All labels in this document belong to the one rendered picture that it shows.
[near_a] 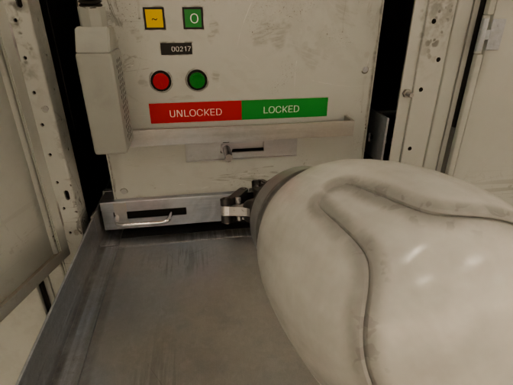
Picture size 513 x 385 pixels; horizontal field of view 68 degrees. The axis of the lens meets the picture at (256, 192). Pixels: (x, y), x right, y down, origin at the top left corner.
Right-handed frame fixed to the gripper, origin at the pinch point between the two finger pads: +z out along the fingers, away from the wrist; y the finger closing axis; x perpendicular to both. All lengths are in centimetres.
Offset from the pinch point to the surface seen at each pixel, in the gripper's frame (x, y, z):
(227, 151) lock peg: 5.6, -3.3, 17.0
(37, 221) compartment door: -4.6, -36.4, 18.7
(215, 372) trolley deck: -21.3, -7.9, -5.9
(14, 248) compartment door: -8.0, -38.3, 13.8
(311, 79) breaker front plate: 17.5, 12.6, 16.8
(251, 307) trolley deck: -17.8, -1.9, 3.9
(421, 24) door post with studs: 24.6, 29.4, 10.1
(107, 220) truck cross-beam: -6.2, -26.3, 23.9
